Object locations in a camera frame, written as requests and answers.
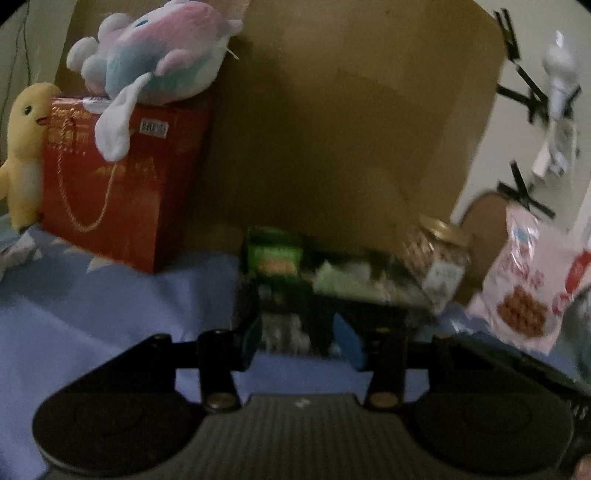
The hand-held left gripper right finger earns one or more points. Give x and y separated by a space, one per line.
349 344

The large cardboard box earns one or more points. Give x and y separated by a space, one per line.
323 138

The white bulb-shaped device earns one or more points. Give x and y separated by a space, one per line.
559 69

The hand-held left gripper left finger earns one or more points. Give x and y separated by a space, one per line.
253 340

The round brown cardboard piece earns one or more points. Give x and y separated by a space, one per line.
480 230

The red gift bag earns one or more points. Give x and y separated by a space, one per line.
138 207

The pastel plush toy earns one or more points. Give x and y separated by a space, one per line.
152 50

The blue bedsheet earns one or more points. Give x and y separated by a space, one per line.
92 314

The pale green snack packet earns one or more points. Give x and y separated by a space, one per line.
334 281

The glass jar with gold lid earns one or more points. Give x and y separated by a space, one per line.
438 272

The black tape strip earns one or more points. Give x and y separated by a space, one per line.
508 34

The black storage basket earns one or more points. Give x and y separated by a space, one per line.
319 323

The yellow plush duck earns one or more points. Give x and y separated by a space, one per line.
25 161

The pink snack bag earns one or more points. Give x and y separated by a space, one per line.
521 277

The white patterned cloth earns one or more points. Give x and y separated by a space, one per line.
14 251

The white paper bundle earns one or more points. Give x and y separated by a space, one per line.
556 147

